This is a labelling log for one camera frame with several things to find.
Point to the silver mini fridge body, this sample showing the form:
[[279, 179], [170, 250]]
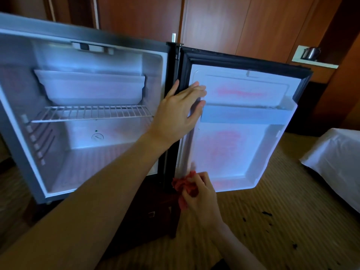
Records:
[[19, 89]]

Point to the white thermostat dial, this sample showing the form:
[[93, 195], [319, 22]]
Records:
[[97, 137]]

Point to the dark wooden fridge stand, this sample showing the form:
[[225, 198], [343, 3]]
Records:
[[152, 210]]

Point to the red cleaning cloth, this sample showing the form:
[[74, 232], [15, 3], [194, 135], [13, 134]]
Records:
[[180, 185]]

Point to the person's right forearm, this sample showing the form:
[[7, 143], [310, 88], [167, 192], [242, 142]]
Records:
[[239, 250]]

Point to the white door shelf rail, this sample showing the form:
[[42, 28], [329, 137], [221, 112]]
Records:
[[244, 115]]

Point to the person's left hand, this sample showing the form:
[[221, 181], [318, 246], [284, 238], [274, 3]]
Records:
[[174, 115]]

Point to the person's left thumb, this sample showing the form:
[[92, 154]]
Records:
[[173, 88]]

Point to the person's left forearm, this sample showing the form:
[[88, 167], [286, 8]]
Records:
[[84, 210]]

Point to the mini fridge door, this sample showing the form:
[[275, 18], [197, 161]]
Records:
[[242, 149]]

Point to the person's right fingers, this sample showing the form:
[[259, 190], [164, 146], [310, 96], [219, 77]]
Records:
[[197, 182]]

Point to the brown wooden wardrobe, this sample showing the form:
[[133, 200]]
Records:
[[225, 22]]

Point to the steel kettle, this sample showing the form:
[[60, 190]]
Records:
[[310, 53]]

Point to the white fridge light housing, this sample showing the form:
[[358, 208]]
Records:
[[92, 47]]

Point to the white freezer drip tray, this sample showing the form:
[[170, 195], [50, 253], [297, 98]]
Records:
[[90, 88]]

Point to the white wall shelf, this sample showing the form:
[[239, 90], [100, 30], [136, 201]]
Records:
[[315, 64]]

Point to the person's right hand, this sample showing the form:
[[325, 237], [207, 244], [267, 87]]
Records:
[[204, 202]]

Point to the person's left little finger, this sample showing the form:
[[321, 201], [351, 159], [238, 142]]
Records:
[[194, 116]]

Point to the person's left middle finger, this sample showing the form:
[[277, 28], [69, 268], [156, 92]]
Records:
[[197, 94]]

